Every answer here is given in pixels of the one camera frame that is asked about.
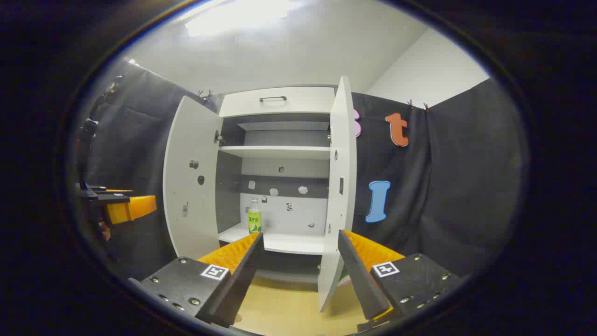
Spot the white cabinet shelf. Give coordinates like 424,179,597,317
219,146,331,161
218,222,326,255
236,121,330,132

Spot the black backdrop cloth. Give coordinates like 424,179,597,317
77,58,530,280

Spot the white cabinet door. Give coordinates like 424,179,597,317
318,76,358,312
162,96,224,260

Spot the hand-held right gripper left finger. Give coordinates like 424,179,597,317
127,231,265,328

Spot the green label bottle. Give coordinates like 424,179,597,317
248,198,262,234

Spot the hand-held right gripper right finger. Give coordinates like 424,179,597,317
338,230,463,334

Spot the white cabinet drawer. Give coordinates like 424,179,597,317
218,86,336,118

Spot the white cabinet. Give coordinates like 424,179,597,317
215,85,337,284

